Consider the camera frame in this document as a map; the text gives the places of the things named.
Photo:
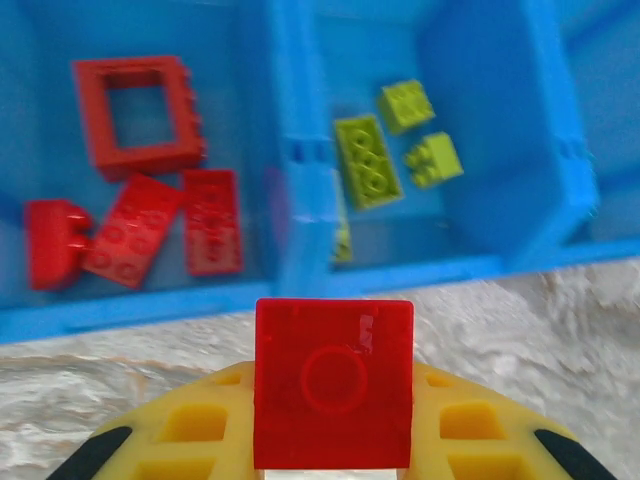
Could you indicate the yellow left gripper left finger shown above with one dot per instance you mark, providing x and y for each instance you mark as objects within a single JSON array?
[{"x": 200, "y": 440}]

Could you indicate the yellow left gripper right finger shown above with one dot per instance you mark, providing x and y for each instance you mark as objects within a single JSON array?
[{"x": 465, "y": 440}]

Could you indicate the red square lego brick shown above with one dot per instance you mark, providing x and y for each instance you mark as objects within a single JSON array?
[{"x": 330, "y": 400}]

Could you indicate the blue plastic bin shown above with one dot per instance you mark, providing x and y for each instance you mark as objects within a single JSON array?
[
  {"x": 425, "y": 280},
  {"x": 620, "y": 75},
  {"x": 150, "y": 310}
]

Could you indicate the red long lego brick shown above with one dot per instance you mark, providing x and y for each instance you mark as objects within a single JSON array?
[
  {"x": 212, "y": 225},
  {"x": 132, "y": 235}
]

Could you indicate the small green lego brick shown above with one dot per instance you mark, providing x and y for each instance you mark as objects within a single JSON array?
[
  {"x": 405, "y": 105},
  {"x": 342, "y": 240},
  {"x": 440, "y": 157}
]

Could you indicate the red chunky lego brick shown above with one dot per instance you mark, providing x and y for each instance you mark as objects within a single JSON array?
[{"x": 50, "y": 245}]

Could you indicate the long green lego brick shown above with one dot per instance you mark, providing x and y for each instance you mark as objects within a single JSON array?
[{"x": 367, "y": 165}]

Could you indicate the red lego window frame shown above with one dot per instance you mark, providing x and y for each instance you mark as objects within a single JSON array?
[{"x": 95, "y": 115}]

